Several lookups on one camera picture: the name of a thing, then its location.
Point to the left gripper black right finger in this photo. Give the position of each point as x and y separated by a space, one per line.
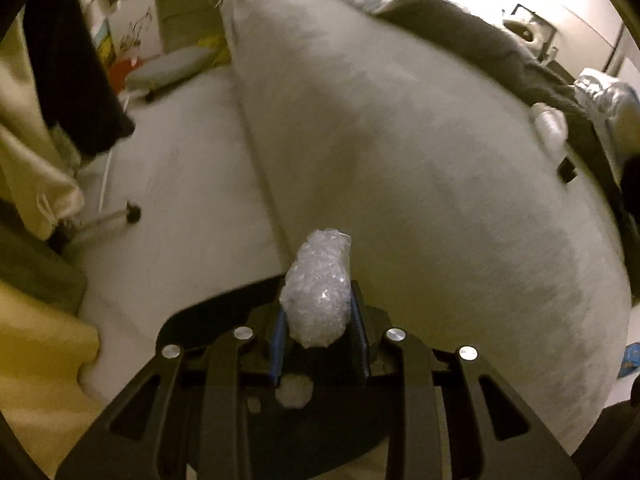
453 415

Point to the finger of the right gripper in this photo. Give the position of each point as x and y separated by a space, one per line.
566 170

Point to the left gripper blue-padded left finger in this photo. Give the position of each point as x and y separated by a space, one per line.
189 413

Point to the white paper wad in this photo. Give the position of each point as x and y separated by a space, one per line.
551 127

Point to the white tissue ball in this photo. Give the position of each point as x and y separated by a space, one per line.
295 391

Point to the clear bubble wrap bag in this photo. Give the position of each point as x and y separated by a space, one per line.
317 292

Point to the blue wrapper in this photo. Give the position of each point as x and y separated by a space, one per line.
631 360

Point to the black plastic trash bin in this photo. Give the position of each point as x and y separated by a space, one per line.
349 412

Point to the white sliding wardrobe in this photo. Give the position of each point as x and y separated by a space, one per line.
588 34

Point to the grey bed mattress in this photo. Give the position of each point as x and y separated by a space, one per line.
461 228

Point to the dark grey fleece blanket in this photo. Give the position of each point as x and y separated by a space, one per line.
500 57

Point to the olive green hanging coat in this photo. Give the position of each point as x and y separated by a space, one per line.
32 267

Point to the white rolling clothes rack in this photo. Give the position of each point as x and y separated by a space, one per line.
131 212

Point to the cream hanging jacket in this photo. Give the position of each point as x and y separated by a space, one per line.
34 177

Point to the grey floor cushion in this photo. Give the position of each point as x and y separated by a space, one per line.
169 69

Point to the black hanging garment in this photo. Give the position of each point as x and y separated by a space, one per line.
71 83

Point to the white vanity desk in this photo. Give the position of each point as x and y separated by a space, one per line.
149 28

